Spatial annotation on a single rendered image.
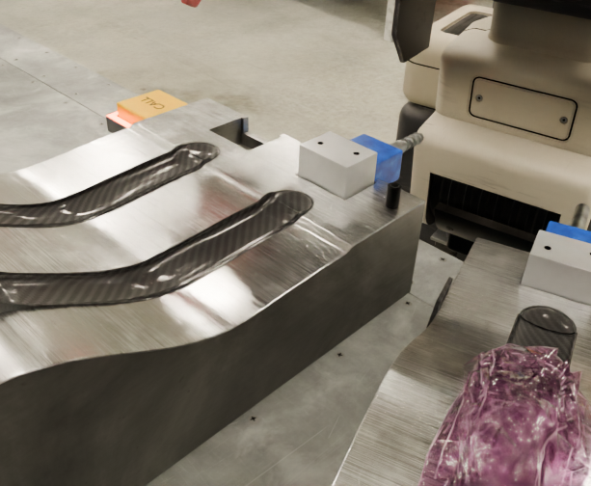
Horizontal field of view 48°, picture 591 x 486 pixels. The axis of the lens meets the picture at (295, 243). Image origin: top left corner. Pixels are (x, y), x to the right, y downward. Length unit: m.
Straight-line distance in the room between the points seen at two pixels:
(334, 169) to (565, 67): 0.39
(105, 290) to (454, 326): 0.23
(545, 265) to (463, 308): 0.07
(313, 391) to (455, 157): 0.44
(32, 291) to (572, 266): 0.35
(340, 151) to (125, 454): 0.27
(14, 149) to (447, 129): 0.50
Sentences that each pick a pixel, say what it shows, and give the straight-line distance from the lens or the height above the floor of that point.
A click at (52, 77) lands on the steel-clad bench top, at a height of 0.80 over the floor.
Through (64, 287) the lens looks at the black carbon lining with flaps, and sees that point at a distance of 0.42.
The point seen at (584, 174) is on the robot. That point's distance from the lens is 0.81.
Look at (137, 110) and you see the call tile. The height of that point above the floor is 0.84.
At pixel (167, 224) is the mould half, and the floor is 0.88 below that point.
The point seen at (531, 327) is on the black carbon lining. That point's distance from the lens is 0.49.
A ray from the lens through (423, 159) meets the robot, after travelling 0.86.
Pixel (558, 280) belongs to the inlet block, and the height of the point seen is 0.87.
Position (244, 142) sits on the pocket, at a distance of 0.64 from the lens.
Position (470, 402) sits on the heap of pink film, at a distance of 0.33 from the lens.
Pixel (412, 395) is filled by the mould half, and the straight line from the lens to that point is 0.36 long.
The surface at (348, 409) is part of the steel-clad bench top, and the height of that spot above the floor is 0.80.
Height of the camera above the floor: 1.16
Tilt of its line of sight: 35 degrees down
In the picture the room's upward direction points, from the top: 2 degrees clockwise
